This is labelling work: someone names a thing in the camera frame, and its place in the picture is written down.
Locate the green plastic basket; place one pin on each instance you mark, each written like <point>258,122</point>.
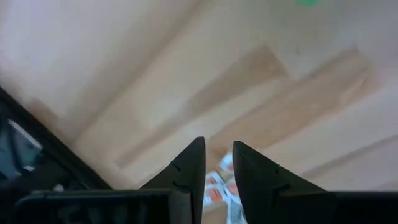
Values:
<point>306,2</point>

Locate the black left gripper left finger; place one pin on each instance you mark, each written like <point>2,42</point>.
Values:
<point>155,205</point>

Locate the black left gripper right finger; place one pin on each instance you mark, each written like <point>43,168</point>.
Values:
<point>295,207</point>

